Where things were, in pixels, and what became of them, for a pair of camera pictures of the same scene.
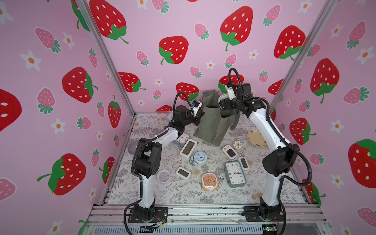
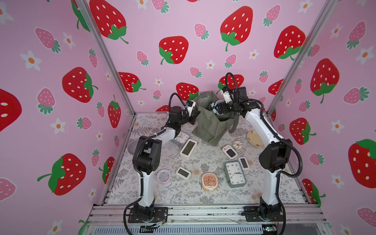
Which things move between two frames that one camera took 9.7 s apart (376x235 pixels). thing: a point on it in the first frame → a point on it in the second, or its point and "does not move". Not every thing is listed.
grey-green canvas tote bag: x=214 y=123 does not move
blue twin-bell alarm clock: x=199 y=158 → x=212 y=105
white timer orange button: x=229 y=152 does not move
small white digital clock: x=244 y=163 does not move
